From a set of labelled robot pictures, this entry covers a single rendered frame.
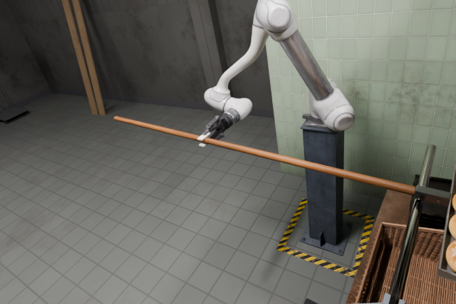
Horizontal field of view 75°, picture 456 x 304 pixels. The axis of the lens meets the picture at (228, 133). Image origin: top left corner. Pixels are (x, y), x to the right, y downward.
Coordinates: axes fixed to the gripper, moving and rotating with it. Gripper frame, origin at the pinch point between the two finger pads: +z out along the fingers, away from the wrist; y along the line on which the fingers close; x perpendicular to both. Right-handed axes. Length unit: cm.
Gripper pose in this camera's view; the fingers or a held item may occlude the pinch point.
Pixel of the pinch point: (204, 139)
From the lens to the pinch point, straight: 150.6
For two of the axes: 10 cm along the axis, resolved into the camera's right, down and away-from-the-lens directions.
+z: -5.8, 5.0, -6.4
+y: 1.9, 8.5, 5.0
